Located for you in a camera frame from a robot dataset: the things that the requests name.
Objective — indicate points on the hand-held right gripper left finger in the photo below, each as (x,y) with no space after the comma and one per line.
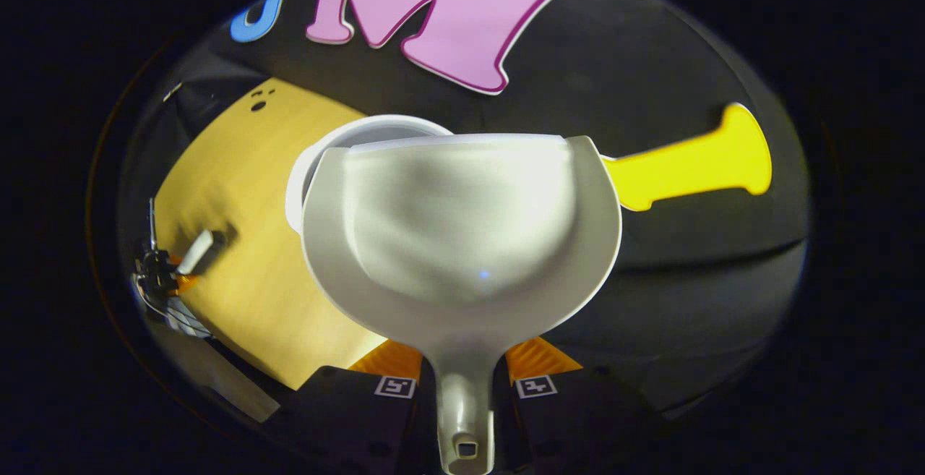
(347,424)

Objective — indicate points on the white dustpan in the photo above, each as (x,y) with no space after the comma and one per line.
(462,244)

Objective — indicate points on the small white broom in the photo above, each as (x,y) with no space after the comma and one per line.
(195,251)

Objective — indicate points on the white ribbed garbage bin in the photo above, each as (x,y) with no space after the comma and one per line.
(311,164)

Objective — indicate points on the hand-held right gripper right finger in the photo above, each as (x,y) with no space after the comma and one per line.
(578,424)

